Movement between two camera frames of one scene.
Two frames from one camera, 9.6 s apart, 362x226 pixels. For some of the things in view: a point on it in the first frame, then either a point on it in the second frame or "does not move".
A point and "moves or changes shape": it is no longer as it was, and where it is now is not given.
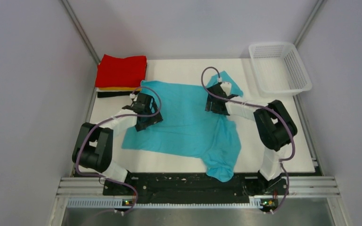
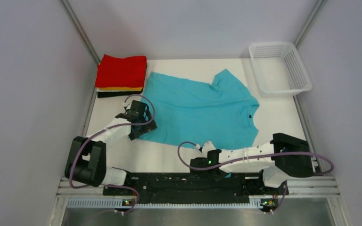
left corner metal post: x=81 y=31 does not move
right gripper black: x=211 y=107 → x=222 y=176
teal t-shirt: x=187 y=130 moves or changes shape
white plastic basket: x=278 y=69 does not move
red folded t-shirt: x=114 y=72 does not move
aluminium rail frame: x=297 y=186 does not move
